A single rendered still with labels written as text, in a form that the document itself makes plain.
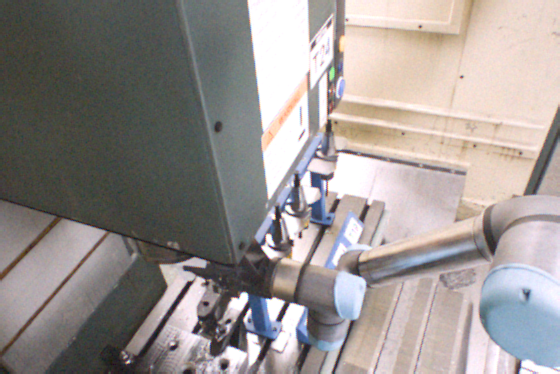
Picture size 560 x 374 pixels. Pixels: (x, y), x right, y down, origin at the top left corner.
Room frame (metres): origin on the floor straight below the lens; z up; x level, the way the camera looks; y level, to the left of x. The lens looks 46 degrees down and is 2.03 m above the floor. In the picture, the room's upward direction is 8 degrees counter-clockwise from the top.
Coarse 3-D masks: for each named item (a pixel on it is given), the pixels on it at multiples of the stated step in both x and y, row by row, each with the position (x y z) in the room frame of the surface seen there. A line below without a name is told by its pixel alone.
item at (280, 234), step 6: (282, 216) 0.74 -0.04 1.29; (276, 222) 0.73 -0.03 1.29; (282, 222) 0.73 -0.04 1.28; (276, 228) 0.73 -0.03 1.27; (282, 228) 0.73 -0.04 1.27; (276, 234) 0.73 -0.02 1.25; (282, 234) 0.73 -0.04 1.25; (288, 234) 0.74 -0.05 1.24; (276, 240) 0.73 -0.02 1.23; (282, 240) 0.72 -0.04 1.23; (288, 240) 0.73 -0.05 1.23
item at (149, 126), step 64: (0, 0) 0.51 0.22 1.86; (64, 0) 0.47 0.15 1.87; (128, 0) 0.43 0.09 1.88; (192, 0) 0.43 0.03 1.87; (320, 0) 0.69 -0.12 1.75; (0, 64) 0.53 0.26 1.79; (64, 64) 0.48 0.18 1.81; (128, 64) 0.44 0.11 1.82; (192, 64) 0.41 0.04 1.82; (0, 128) 0.56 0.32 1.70; (64, 128) 0.51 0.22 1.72; (128, 128) 0.46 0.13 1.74; (192, 128) 0.41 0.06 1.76; (256, 128) 0.50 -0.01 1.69; (0, 192) 0.61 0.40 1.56; (64, 192) 0.54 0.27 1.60; (128, 192) 0.47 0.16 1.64; (192, 192) 0.42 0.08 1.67; (256, 192) 0.48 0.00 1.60; (192, 256) 0.44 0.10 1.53
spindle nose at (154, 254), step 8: (128, 240) 0.58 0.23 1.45; (136, 240) 0.55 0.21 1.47; (136, 248) 0.56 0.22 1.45; (144, 248) 0.55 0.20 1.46; (152, 248) 0.54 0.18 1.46; (160, 248) 0.54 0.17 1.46; (144, 256) 0.55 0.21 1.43; (152, 256) 0.54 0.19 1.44; (160, 256) 0.54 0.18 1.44; (168, 256) 0.54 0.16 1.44; (176, 256) 0.54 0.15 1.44; (184, 256) 0.54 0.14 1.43; (160, 264) 0.54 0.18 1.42; (168, 264) 0.54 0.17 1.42
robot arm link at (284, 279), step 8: (280, 264) 0.53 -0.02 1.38; (288, 264) 0.53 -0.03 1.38; (296, 264) 0.53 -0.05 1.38; (280, 272) 0.52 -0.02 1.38; (288, 272) 0.51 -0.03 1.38; (296, 272) 0.51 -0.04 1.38; (272, 280) 0.51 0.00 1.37; (280, 280) 0.51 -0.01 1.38; (288, 280) 0.50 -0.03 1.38; (296, 280) 0.50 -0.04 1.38; (272, 288) 0.50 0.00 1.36; (280, 288) 0.50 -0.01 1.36; (288, 288) 0.49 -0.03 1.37; (280, 296) 0.49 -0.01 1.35; (288, 296) 0.49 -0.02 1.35
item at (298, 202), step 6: (294, 186) 0.83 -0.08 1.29; (300, 186) 0.83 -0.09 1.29; (294, 192) 0.83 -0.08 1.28; (300, 192) 0.83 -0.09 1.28; (294, 198) 0.83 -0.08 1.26; (300, 198) 0.82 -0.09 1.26; (294, 204) 0.82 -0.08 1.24; (300, 204) 0.82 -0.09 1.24; (306, 204) 0.83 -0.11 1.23; (294, 210) 0.82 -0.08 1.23; (300, 210) 0.82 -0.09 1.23
